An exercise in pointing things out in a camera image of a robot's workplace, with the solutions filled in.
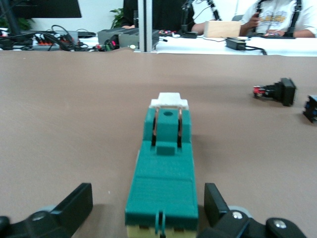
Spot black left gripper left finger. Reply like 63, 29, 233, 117
0, 182, 94, 238

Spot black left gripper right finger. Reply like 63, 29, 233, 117
198, 182, 308, 238

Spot green load switch white handle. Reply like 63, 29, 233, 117
124, 92, 200, 238

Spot brown table mat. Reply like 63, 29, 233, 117
0, 48, 317, 238

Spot green pushbutton blue block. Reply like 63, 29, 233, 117
302, 94, 317, 124

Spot white background table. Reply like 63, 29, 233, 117
133, 34, 317, 57

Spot black power adapter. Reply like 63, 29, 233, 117
225, 37, 248, 51

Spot grey box orange connectors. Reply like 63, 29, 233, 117
32, 33, 62, 50

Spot black device red light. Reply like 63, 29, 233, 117
103, 34, 119, 52

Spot light wooden block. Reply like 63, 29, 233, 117
205, 20, 242, 39

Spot grey equipment box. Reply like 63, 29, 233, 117
97, 27, 160, 52

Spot green potted plant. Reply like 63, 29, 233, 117
0, 17, 34, 32
110, 7, 124, 29

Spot person in white shirt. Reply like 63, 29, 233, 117
239, 0, 317, 38

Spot black monitor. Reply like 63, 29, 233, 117
0, 0, 82, 19

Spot person in black clothes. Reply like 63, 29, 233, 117
122, 0, 206, 34

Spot black square switch red end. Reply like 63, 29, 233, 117
253, 77, 297, 107

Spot black adapter cable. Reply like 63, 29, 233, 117
245, 45, 268, 56

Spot tangled black cables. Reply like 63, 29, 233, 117
0, 24, 97, 52

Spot aluminium profile post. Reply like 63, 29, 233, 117
133, 0, 159, 53

